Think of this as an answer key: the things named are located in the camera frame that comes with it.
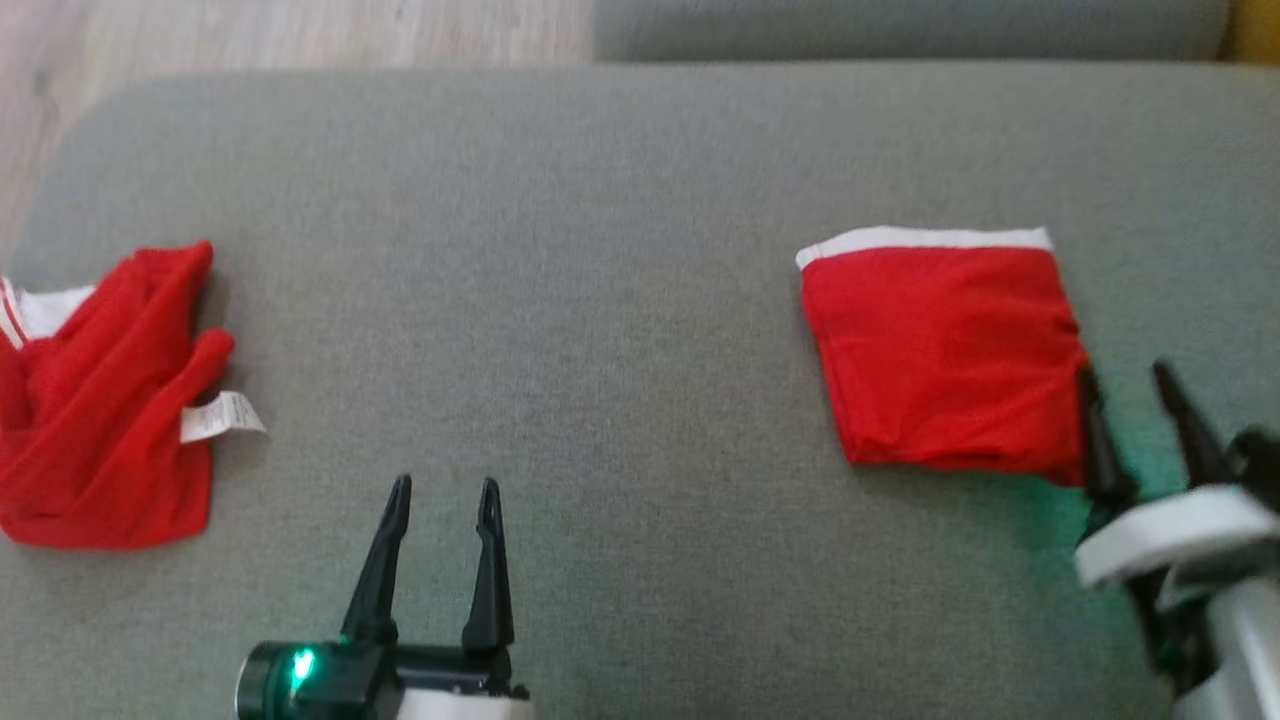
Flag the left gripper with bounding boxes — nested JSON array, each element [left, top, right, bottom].
[[237, 475, 537, 720]]

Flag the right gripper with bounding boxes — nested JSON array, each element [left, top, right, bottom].
[[1075, 360, 1280, 697]]

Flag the red shorts white waistband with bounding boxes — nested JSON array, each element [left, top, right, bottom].
[[795, 226, 1093, 489]]

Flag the red white number jersey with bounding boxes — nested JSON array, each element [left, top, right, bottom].
[[0, 240, 269, 551]]

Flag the grey sofa seat cushion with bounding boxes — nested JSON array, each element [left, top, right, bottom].
[[0, 60, 1280, 720]]

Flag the yellow cushion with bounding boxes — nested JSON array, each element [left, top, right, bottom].
[[1225, 0, 1280, 66]]

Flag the grey sofa back cushion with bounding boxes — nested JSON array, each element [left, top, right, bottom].
[[592, 0, 1233, 63]]

